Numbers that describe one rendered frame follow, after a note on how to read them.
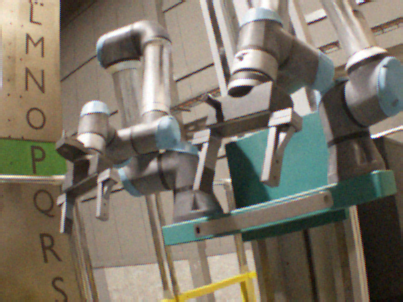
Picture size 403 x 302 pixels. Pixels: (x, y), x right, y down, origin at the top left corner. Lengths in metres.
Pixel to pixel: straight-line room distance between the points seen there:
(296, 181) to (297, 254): 0.24
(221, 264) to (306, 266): 7.30
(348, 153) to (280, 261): 0.47
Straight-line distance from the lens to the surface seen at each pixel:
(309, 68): 0.75
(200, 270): 8.53
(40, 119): 2.83
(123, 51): 1.31
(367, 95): 0.88
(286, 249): 1.27
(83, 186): 0.95
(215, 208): 1.18
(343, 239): 1.14
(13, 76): 2.84
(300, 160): 1.14
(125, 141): 1.06
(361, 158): 0.93
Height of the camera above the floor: 0.66
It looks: 12 degrees up
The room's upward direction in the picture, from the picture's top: 11 degrees counter-clockwise
